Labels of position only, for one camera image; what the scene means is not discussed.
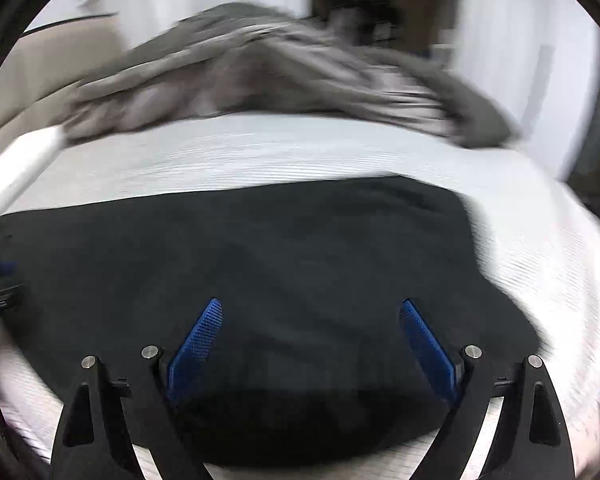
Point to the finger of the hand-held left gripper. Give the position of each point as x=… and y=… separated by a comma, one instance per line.
x=0, y=271

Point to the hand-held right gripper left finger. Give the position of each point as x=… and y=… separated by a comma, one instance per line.
x=200, y=332

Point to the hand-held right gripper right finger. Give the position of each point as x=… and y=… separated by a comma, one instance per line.
x=425, y=337

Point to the black pants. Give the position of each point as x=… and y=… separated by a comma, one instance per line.
x=280, y=260

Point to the grey rumpled blanket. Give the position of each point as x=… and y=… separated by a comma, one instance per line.
x=280, y=70

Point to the white bed side rail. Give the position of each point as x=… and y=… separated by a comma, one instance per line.
x=20, y=165

